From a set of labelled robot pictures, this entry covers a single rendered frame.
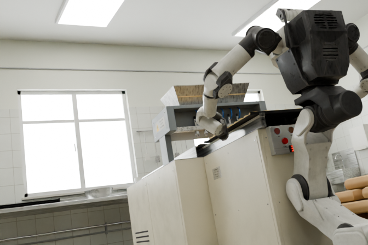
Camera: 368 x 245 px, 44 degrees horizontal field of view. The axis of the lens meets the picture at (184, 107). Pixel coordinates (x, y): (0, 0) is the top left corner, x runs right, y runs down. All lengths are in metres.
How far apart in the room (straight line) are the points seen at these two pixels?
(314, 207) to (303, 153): 0.24
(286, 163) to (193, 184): 0.72
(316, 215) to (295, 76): 0.61
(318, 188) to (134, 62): 4.56
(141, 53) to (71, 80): 1.12
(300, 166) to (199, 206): 0.84
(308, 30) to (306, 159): 0.57
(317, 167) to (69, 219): 3.90
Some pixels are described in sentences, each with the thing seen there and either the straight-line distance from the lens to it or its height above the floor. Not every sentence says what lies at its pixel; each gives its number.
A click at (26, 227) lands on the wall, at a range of 5.48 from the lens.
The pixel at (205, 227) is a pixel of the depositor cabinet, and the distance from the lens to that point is 2.77.
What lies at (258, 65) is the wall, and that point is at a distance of 7.46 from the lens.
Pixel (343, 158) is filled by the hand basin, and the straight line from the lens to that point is 7.49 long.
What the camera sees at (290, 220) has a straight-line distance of 2.22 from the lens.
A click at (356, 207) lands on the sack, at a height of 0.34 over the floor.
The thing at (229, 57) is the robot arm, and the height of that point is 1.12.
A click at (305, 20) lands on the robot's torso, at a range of 2.00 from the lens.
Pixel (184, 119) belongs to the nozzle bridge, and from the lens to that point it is 2.93.
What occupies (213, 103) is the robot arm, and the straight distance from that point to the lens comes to 2.08.
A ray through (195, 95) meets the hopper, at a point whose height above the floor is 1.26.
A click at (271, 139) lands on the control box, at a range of 2.21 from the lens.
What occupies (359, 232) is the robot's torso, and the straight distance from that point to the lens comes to 1.85.
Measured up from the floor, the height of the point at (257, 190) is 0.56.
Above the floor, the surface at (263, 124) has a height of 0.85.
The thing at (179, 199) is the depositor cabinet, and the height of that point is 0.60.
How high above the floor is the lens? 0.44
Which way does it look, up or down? 15 degrees up
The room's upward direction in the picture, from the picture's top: 9 degrees counter-clockwise
